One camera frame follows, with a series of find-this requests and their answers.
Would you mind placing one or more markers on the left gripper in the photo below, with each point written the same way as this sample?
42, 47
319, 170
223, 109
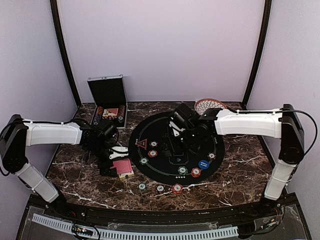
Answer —
102, 165

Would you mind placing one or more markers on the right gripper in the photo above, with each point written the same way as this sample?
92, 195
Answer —
166, 147

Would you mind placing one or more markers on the red card deck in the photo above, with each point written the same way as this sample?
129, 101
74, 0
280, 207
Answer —
122, 166

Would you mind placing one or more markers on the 100 chips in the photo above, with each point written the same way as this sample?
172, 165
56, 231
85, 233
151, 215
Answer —
153, 144
211, 156

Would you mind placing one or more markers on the red chips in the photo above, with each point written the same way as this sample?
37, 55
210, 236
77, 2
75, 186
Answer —
195, 172
152, 153

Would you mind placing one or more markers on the red triangular all-in marker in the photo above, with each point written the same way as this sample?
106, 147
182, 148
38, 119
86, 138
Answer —
142, 144

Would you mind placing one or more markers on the green chips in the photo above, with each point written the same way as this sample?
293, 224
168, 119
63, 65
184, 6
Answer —
144, 161
182, 170

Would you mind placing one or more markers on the green poker chip stack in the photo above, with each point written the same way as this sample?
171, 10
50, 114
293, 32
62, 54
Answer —
142, 186

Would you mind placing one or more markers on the blue small blind button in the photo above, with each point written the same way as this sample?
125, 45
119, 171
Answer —
203, 164

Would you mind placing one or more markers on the black-red 100 chip stack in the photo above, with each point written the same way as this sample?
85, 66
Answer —
160, 188

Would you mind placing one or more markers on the red-gold 5 chip stack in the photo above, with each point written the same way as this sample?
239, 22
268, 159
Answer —
177, 188

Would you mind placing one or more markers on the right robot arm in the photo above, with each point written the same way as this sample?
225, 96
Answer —
279, 123

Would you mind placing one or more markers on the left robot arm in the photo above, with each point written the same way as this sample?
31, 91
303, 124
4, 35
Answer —
20, 134

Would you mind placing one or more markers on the yellow card box on table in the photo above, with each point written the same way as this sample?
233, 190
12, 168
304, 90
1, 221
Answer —
126, 175

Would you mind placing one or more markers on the black round poker mat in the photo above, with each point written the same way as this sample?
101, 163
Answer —
164, 169

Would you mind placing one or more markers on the patterned ceramic plate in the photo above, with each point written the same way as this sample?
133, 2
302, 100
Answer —
208, 103

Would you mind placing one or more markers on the purple chip row in case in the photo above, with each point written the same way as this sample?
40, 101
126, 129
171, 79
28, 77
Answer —
96, 120

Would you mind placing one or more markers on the brown chip row in case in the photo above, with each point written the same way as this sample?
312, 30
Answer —
121, 117

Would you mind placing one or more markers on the boxed card deck in case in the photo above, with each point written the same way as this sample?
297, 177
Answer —
110, 113

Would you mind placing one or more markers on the orange chip row in case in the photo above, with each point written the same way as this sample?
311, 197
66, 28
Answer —
99, 112

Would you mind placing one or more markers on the aluminium poker chip case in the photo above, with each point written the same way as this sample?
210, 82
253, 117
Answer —
109, 92

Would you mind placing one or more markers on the white slotted cable duct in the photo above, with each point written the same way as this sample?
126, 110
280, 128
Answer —
143, 233

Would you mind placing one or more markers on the right black frame post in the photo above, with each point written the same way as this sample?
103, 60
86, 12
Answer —
258, 53

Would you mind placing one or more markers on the black frame post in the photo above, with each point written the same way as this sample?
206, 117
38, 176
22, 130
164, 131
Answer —
63, 51
258, 53

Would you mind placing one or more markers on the left black frame post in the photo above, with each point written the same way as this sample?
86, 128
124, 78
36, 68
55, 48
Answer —
63, 51

